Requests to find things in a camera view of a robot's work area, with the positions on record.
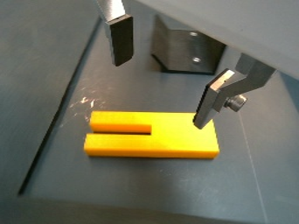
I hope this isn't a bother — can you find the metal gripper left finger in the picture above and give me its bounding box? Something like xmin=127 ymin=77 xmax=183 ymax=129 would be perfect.
xmin=95 ymin=0 xmax=134 ymax=67

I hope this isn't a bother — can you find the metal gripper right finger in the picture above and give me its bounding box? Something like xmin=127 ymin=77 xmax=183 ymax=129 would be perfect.
xmin=192 ymin=53 xmax=276 ymax=129

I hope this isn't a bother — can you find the yellow double-square forked block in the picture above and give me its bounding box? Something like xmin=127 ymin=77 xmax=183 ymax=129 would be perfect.
xmin=84 ymin=111 xmax=220 ymax=159

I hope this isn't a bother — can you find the black curved holder bracket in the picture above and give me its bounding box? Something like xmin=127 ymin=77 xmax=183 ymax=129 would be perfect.
xmin=151 ymin=16 xmax=226 ymax=75

